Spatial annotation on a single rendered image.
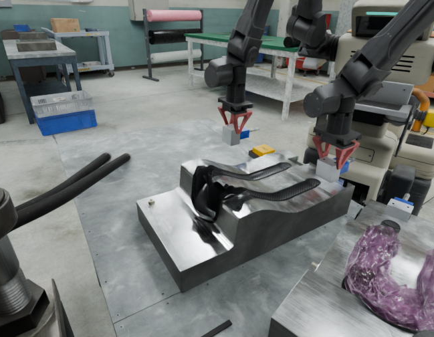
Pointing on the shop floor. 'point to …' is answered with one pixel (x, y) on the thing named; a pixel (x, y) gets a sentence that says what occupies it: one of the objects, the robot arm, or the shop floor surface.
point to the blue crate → (66, 122)
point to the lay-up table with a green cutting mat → (286, 95)
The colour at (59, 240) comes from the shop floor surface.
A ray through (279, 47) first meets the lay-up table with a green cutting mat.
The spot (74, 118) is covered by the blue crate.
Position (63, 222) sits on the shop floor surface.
